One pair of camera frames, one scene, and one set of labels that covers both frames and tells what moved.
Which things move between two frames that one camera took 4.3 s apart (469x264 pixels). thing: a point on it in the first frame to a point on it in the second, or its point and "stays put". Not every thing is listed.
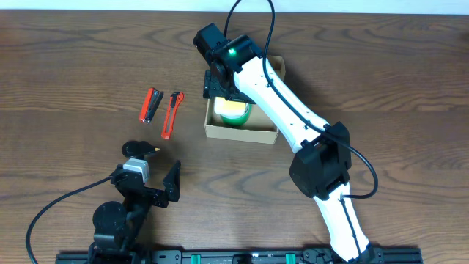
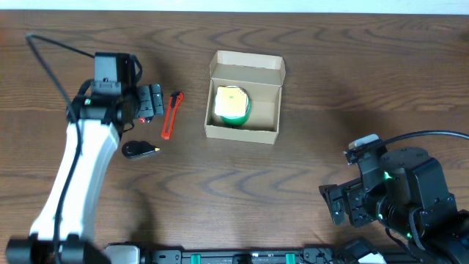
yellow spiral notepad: (229, 108) stays put
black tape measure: (138, 149) stays put
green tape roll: (237, 121) stays put
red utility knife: (176, 99) stays put
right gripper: (211, 88) to (353, 193)
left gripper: (171, 185) to (149, 106)
